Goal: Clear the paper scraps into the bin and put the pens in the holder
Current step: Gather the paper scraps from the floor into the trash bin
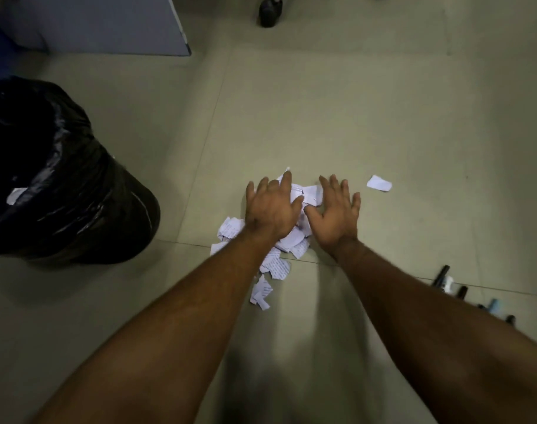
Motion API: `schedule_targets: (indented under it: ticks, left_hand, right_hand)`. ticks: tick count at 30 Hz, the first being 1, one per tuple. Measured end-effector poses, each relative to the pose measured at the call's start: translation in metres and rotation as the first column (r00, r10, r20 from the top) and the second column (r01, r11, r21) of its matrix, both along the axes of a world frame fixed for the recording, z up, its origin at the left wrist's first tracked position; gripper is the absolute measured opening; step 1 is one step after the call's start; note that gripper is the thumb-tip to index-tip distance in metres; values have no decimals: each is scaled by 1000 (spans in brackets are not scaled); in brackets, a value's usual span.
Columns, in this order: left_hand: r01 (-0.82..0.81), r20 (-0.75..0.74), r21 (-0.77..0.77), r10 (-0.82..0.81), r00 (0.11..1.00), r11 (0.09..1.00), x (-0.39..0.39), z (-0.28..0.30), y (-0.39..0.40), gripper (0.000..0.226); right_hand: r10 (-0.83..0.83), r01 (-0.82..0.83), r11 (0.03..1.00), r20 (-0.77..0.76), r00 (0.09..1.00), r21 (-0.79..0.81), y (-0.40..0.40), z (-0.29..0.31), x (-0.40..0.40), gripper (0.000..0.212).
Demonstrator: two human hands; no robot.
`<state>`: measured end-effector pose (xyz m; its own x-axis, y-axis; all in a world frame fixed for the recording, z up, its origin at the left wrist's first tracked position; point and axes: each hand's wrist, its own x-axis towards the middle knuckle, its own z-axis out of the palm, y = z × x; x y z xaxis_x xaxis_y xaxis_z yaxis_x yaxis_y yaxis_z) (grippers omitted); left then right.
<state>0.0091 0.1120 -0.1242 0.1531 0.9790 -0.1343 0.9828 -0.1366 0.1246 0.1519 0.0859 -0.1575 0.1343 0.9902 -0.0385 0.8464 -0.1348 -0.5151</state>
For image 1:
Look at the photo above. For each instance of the person's right hand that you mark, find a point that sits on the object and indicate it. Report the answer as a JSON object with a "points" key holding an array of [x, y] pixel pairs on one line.
{"points": [[337, 220]]}

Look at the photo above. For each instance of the person's left hand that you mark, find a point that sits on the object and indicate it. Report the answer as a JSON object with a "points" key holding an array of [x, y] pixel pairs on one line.
{"points": [[270, 211]]}

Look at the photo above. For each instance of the person's left middle finger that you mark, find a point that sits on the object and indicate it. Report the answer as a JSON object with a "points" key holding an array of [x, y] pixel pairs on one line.
{"points": [[273, 186]]}

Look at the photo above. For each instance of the person's right middle finger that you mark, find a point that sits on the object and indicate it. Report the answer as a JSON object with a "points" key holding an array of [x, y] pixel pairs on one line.
{"points": [[335, 185]]}

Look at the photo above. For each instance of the person's left thumb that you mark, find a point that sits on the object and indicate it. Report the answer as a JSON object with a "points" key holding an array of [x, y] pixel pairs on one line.
{"points": [[297, 206]]}

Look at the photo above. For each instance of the person's right little finger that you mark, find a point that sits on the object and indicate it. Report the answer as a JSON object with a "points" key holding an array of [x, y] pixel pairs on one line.
{"points": [[356, 200]]}

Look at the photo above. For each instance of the person's right thumb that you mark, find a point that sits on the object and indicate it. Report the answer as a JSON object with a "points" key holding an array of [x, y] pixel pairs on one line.
{"points": [[311, 214]]}

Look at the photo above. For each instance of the person's left little finger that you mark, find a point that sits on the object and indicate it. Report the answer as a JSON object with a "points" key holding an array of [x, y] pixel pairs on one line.
{"points": [[250, 190]]}

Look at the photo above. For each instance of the pile of torn paper scraps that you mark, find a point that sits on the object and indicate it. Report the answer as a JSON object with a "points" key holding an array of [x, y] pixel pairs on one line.
{"points": [[290, 239]]}

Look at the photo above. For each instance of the person's left forearm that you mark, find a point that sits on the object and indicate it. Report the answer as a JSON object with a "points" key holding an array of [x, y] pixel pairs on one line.
{"points": [[175, 331]]}

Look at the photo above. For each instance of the person's right forearm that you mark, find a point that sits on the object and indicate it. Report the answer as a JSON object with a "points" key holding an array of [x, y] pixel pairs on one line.
{"points": [[432, 339]]}

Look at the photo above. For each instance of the single white paper piece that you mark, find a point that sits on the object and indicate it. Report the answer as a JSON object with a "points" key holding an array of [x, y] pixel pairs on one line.
{"points": [[379, 183]]}

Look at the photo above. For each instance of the long black marker pen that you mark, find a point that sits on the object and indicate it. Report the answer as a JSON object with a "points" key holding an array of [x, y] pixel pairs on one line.
{"points": [[440, 275]]}

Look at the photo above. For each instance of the small white cap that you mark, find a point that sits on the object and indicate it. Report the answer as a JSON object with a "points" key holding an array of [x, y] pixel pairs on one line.
{"points": [[448, 285]]}

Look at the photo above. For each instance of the light blue marker pen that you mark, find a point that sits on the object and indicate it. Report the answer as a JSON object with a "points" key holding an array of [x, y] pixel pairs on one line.
{"points": [[493, 306]]}

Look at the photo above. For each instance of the black chair caster wheel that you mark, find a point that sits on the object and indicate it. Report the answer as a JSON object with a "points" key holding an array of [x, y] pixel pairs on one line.
{"points": [[269, 11]]}

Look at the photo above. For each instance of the black trash bag bin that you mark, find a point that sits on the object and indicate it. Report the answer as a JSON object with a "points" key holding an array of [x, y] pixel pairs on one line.
{"points": [[60, 180]]}

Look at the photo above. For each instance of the grey partition panel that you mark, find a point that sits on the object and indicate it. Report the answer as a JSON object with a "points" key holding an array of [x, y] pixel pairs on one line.
{"points": [[96, 21]]}

